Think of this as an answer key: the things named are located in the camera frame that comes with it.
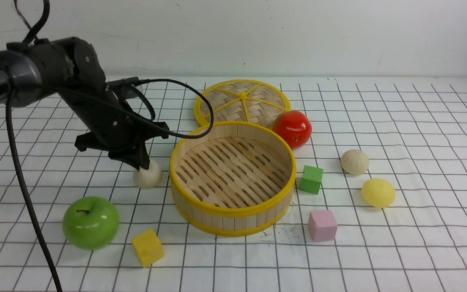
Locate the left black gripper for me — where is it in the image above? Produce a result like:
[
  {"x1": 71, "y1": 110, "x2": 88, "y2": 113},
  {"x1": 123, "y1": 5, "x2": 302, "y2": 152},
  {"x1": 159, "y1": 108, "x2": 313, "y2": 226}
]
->
[{"x1": 59, "y1": 90, "x2": 169, "y2": 170}]

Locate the beige bun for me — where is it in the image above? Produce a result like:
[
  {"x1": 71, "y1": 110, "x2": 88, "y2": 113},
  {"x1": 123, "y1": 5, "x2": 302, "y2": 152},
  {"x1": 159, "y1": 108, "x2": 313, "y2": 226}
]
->
[
  {"x1": 133, "y1": 159, "x2": 163, "y2": 189},
  {"x1": 340, "y1": 148, "x2": 370, "y2": 176}
]

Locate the yellow bun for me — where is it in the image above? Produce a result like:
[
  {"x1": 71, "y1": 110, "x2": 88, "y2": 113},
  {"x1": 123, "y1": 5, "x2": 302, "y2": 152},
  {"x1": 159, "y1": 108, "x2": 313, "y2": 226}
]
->
[{"x1": 361, "y1": 178, "x2": 396, "y2": 208}]

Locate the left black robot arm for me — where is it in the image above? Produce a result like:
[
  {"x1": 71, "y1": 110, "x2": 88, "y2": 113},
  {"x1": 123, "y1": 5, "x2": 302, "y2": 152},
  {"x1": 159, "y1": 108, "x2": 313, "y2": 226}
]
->
[{"x1": 0, "y1": 37, "x2": 169, "y2": 170}]

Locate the bamboo steamer tray yellow rim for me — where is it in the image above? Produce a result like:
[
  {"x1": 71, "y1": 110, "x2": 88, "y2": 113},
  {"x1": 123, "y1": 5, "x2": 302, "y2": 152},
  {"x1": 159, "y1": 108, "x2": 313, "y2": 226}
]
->
[{"x1": 169, "y1": 121, "x2": 297, "y2": 237}]

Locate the woven bamboo steamer lid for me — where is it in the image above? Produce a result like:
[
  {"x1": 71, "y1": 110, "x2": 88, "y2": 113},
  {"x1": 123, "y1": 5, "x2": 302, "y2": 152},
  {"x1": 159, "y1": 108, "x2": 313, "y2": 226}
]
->
[{"x1": 193, "y1": 79, "x2": 291, "y2": 128}]

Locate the green apple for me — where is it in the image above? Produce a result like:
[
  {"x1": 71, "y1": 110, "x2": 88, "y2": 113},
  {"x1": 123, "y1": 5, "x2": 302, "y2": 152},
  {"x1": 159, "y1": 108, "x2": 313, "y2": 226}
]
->
[{"x1": 62, "y1": 196, "x2": 119, "y2": 251}]

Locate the yellow cube block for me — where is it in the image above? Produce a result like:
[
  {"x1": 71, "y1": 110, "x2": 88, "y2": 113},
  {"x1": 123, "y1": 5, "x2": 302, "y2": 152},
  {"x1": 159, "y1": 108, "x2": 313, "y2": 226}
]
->
[{"x1": 131, "y1": 229, "x2": 165, "y2": 268}]

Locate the red tomato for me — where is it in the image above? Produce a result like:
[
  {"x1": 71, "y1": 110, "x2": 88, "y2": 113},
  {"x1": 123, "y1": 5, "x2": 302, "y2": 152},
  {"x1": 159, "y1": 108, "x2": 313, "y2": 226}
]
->
[{"x1": 272, "y1": 110, "x2": 313, "y2": 150}]

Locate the green cube block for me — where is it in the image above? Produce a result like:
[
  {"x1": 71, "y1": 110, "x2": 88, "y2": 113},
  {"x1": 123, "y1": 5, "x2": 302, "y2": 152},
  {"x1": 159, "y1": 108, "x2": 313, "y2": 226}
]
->
[{"x1": 298, "y1": 165, "x2": 323, "y2": 195}]

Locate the pink cube block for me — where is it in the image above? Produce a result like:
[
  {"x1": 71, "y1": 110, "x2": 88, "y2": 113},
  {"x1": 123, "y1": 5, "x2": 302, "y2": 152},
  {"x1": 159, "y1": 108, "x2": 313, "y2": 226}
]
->
[{"x1": 308, "y1": 210, "x2": 338, "y2": 242}]

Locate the white grid tablecloth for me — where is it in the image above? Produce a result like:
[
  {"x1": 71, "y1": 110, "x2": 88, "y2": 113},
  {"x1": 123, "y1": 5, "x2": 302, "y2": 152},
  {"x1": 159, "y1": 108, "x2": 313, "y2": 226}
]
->
[{"x1": 12, "y1": 77, "x2": 467, "y2": 292}]

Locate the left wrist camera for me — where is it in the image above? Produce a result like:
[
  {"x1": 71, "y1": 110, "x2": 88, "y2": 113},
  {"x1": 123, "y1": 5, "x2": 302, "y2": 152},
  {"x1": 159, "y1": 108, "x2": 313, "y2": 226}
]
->
[{"x1": 106, "y1": 77, "x2": 144, "y2": 101}]

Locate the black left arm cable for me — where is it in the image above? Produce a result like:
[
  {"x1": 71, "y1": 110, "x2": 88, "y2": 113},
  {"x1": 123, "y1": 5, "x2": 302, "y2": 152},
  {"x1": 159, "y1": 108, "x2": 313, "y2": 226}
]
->
[{"x1": 5, "y1": 0, "x2": 214, "y2": 292}]

